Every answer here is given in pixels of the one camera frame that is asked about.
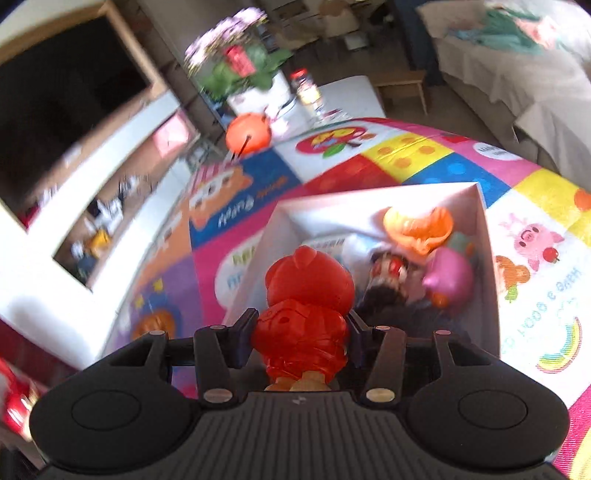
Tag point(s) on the red paper tag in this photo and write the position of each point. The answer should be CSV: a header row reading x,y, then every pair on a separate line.
x,y
240,61

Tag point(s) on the green cloth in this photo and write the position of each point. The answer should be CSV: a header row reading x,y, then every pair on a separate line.
x,y
503,30

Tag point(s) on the red figure toy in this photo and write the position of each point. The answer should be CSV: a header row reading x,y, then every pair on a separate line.
x,y
300,332

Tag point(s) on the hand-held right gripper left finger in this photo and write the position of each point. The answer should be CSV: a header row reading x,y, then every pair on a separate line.
x,y
244,341

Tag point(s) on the orange pumpkin toy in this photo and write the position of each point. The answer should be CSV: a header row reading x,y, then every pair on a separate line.
x,y
415,226

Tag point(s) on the clear jar with red lid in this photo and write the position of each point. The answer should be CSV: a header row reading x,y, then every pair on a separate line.
x,y
305,90

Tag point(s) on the wooden stool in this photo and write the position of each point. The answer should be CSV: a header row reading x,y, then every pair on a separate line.
x,y
397,81

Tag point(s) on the pink pig toy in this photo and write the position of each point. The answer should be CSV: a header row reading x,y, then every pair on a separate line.
x,y
448,274

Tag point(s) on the pink gift bag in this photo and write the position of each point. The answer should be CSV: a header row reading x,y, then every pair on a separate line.
x,y
171,134

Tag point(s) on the black plush toy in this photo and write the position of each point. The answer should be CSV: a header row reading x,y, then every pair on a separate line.
x,y
415,321

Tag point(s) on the pink cloth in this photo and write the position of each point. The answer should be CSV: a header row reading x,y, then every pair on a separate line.
x,y
545,32

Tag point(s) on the white wooden tv cabinet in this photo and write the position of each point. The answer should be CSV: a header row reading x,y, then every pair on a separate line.
x,y
46,221

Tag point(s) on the orange pumpkin bucket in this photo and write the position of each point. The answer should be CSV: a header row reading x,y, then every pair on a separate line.
x,y
249,134

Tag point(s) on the white low table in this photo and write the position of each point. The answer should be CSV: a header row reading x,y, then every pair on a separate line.
x,y
346,97

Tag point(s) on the pink orchid in white pot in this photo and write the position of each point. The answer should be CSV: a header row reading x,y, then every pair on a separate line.
x,y
249,69

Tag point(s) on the grey covered sofa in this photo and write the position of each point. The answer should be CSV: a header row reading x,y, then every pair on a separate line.
x,y
498,78

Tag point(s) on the red shiny object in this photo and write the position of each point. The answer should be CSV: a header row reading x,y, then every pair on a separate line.
x,y
16,397

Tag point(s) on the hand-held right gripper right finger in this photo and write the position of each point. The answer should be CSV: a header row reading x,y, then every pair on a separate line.
x,y
359,344

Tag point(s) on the colourful cartoon play mat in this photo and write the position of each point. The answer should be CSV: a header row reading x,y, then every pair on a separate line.
x,y
415,152

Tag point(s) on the black television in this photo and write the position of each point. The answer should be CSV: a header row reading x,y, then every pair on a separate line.
x,y
60,106

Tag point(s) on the black toy car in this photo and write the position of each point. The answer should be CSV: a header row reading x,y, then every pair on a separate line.
x,y
390,270

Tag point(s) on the yellow box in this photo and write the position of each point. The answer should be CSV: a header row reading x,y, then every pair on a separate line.
x,y
99,242

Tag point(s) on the pink cardboard box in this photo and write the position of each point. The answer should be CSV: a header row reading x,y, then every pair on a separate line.
x,y
286,226

